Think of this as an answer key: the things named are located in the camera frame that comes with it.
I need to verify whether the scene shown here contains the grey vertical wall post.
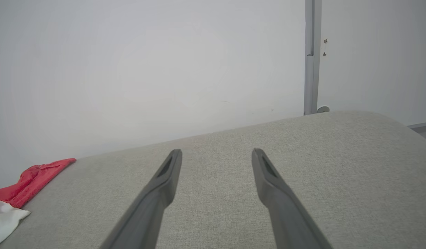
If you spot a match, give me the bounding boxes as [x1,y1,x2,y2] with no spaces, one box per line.
[303,0,322,116]

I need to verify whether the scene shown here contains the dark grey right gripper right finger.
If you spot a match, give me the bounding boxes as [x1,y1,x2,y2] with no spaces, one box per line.
[252,148,333,249]

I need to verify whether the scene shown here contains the red and white jersey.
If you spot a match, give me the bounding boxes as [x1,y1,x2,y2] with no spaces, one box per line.
[0,158,77,248]

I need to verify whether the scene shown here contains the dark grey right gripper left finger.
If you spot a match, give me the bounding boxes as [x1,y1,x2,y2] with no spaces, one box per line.
[99,149,183,249]

